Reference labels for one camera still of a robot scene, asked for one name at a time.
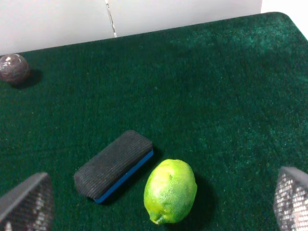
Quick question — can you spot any green felt table mat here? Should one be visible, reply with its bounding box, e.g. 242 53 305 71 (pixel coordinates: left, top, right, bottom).
0 13 308 231

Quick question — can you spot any black blue whiteboard eraser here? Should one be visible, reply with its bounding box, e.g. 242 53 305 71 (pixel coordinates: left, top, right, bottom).
74 130 154 204

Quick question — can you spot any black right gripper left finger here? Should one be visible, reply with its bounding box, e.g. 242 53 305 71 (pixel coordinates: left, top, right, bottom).
0 172 54 231

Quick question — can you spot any dark purple round fruit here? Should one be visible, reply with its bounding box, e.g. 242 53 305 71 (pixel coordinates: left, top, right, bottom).
0 54 30 85

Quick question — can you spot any green lime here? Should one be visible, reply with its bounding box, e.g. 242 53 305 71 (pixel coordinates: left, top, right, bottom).
143 159 198 225

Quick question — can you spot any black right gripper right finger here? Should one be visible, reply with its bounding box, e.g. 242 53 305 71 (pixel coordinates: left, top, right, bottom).
273 167 308 231

